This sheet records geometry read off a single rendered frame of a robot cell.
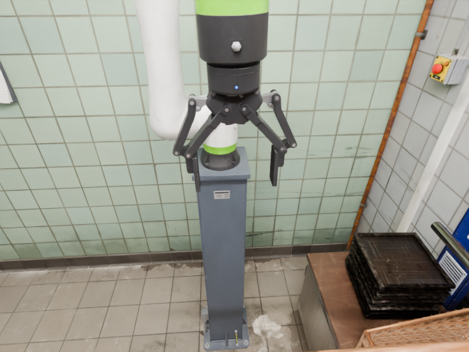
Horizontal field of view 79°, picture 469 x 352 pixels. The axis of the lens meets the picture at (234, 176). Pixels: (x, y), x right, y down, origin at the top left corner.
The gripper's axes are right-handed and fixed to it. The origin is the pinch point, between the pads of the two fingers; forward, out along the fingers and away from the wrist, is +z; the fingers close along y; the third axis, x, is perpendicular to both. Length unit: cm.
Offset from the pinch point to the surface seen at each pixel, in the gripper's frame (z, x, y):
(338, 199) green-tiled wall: 95, -101, -79
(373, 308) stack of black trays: 80, -17, -56
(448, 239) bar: 31, -7, -59
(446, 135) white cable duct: 28, -59, -96
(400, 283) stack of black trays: 68, -18, -64
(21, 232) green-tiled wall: 108, -107, 137
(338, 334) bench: 89, -12, -41
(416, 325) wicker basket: 72, -5, -63
